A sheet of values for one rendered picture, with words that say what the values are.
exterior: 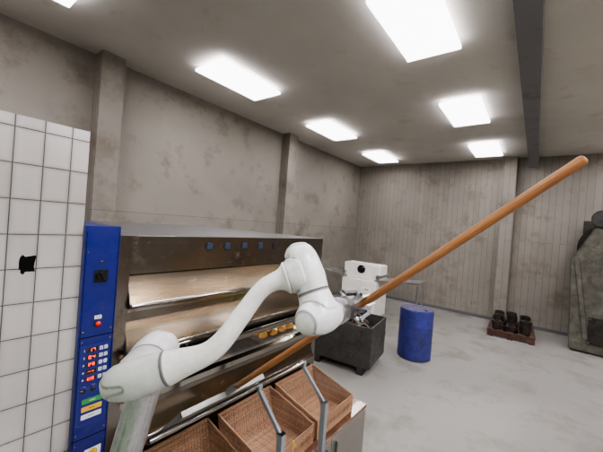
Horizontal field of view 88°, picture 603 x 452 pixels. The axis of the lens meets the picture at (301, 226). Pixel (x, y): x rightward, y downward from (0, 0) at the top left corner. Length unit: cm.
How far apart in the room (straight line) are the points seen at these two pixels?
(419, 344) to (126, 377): 542
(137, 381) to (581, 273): 852
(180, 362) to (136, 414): 32
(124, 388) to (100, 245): 94
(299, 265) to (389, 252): 988
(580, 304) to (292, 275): 820
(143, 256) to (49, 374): 66
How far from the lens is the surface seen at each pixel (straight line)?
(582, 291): 887
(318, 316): 92
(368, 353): 515
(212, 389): 255
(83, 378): 200
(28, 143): 180
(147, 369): 103
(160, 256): 201
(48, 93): 550
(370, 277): 793
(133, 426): 130
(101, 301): 190
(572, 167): 115
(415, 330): 600
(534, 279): 1011
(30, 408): 202
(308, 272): 96
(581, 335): 902
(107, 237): 185
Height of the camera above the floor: 224
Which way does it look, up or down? level
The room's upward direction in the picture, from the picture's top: 4 degrees clockwise
